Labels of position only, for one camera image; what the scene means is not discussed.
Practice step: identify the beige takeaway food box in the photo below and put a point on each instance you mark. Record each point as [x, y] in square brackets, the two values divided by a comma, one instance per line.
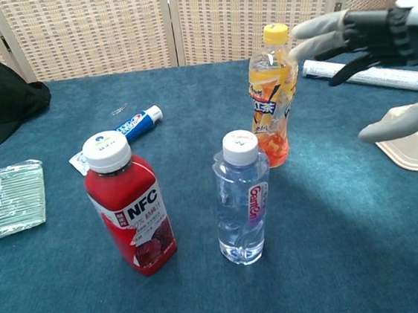
[414, 153]

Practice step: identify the white printed roll tube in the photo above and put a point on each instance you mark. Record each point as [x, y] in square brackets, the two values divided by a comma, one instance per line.
[388, 78]

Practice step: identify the woven folding screen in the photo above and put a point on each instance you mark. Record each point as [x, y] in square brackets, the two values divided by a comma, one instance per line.
[106, 29]

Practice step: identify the clear water bottle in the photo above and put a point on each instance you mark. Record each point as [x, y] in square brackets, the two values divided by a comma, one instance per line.
[236, 206]

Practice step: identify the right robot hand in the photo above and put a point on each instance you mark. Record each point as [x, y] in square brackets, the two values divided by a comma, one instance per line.
[379, 34]

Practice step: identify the blue white toothpaste tube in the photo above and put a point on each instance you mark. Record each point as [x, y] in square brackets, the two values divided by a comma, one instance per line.
[138, 121]

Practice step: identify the green plastic-wrapped pack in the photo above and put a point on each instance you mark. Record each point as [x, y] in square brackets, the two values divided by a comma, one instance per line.
[11, 199]

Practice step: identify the red NFC juice bottle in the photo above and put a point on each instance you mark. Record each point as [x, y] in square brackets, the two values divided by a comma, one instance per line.
[130, 194]

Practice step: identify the teal table cloth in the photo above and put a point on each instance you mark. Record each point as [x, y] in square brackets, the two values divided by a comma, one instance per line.
[223, 293]

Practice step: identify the orange iced tea bottle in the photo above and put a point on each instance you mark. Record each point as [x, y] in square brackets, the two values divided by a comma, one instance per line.
[268, 94]

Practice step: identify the metal screen hinge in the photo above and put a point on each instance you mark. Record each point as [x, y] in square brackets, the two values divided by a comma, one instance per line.
[336, 5]
[3, 41]

